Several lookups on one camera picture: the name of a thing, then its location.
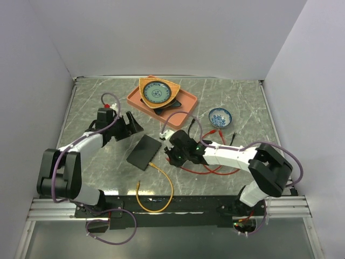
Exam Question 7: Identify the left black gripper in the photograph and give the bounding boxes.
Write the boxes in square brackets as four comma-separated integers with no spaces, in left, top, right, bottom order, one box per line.
[108,111,143,141]

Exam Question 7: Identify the black network switch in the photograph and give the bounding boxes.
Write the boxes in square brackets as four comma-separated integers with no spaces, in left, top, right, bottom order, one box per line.
[126,134,161,171]

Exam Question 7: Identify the black ethernet cable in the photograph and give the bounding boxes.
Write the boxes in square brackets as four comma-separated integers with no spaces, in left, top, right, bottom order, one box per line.
[187,118,238,146]

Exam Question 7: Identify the yellow ethernet cable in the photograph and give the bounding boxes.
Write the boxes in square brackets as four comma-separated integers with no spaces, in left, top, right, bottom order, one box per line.
[135,162,174,214]

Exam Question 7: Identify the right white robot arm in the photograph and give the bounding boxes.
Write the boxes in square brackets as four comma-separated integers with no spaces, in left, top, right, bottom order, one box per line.
[160,130,293,215]

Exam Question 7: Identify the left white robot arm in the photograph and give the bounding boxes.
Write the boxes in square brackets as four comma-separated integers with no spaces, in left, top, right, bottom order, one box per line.
[37,107,143,217]

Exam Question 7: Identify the dark plate under basket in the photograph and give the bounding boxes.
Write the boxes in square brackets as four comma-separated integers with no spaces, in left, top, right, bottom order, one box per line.
[138,98,182,116]

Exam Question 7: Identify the woven bamboo basket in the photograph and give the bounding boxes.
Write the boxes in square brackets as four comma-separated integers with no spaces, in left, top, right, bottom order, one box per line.
[139,77,181,109]

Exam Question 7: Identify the teal patterned plate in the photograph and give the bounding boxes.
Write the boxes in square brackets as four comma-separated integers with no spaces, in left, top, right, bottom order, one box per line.
[143,81,171,103]

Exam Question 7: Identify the blue white porcelain bowl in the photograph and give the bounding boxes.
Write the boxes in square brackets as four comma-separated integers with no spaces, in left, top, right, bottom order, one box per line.
[208,107,232,128]

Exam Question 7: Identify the salmon plastic tray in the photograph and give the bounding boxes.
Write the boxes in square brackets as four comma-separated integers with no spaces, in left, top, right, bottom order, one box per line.
[127,76,198,122]

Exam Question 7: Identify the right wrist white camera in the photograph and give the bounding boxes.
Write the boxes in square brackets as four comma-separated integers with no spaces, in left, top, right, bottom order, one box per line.
[159,129,175,141]

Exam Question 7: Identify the wrist white camera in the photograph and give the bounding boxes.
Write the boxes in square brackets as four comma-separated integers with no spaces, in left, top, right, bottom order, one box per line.
[104,103,118,111]
[159,129,175,141]

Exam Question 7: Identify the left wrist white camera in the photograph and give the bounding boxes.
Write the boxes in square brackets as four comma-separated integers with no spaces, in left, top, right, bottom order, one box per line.
[104,103,118,111]

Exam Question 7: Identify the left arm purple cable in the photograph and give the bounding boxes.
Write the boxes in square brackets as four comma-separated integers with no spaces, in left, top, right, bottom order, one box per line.
[51,93,121,203]

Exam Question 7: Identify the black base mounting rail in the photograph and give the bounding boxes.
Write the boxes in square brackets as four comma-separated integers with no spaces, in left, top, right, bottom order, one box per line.
[74,195,266,230]

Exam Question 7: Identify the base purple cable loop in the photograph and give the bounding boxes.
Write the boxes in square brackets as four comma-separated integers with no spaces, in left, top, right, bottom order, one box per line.
[85,209,137,246]

